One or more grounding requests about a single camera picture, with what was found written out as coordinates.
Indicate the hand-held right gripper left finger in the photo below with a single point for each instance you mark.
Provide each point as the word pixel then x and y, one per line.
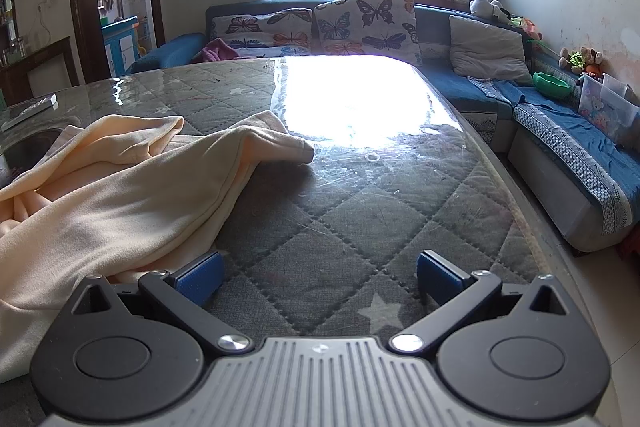
pixel 200 279

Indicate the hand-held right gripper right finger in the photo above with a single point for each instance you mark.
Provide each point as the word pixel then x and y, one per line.
pixel 437 274

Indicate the cream long-sleeved top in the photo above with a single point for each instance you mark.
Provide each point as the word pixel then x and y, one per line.
pixel 125 207

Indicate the grey quilted star table cover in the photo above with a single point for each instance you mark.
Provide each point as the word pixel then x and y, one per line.
pixel 350 207

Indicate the checked trim sofa cover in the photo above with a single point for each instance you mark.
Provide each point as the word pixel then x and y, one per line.
pixel 600 187

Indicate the blue corner sofa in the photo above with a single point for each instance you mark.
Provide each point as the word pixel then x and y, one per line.
pixel 435 79

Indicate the blue towel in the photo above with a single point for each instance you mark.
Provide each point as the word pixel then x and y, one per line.
pixel 565 122

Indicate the black built-in hotpot cooker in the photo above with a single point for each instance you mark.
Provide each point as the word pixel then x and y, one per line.
pixel 25 157

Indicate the green bowl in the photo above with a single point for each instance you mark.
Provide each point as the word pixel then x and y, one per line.
pixel 550 84

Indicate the purple garment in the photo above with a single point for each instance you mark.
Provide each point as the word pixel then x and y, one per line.
pixel 217 52

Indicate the grey pillow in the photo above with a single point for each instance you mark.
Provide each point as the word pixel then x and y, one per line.
pixel 485 49

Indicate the clear plastic storage box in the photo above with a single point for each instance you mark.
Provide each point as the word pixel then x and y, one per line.
pixel 607 112

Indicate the grey remote control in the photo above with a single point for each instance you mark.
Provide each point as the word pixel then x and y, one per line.
pixel 35 107

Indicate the blue cabinet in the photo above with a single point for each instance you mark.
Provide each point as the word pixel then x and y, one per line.
pixel 120 47

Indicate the long butterfly print pillow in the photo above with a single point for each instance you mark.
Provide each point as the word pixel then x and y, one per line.
pixel 260 32

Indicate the square butterfly print pillow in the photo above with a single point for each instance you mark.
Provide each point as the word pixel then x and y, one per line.
pixel 365 24

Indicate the pink and green plush toy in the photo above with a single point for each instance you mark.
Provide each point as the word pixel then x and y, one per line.
pixel 525 27

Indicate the brown teddy bear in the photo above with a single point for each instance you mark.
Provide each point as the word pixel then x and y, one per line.
pixel 592 57

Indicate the panda plush toy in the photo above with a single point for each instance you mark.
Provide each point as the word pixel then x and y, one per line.
pixel 482 6

